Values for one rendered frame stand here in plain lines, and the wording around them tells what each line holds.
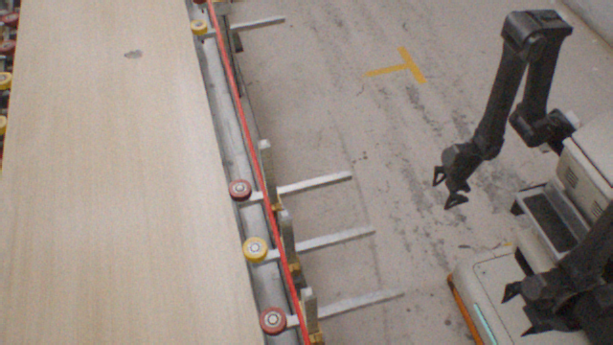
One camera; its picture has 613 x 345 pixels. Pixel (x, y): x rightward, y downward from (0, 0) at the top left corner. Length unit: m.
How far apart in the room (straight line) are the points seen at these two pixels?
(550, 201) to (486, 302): 0.76
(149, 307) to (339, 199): 1.48
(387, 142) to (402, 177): 0.28
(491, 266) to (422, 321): 0.42
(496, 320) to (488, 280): 0.18
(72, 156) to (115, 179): 0.22
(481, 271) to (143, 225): 1.44
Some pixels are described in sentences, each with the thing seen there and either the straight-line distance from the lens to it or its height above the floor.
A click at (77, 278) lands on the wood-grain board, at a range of 1.78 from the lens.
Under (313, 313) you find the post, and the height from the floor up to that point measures 1.00.
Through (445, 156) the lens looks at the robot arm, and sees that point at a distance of 1.53.
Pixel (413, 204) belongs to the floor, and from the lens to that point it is 2.86.
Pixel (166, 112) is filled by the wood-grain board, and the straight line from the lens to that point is 2.13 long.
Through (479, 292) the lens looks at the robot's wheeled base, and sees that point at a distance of 2.35.
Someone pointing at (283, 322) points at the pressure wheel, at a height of 0.91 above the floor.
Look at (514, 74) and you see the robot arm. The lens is 1.36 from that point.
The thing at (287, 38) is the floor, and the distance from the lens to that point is 3.87.
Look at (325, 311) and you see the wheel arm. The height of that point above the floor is 0.86.
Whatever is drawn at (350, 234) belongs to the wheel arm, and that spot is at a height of 0.83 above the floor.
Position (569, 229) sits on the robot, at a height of 1.04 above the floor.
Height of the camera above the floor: 2.33
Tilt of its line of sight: 52 degrees down
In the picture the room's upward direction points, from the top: 4 degrees counter-clockwise
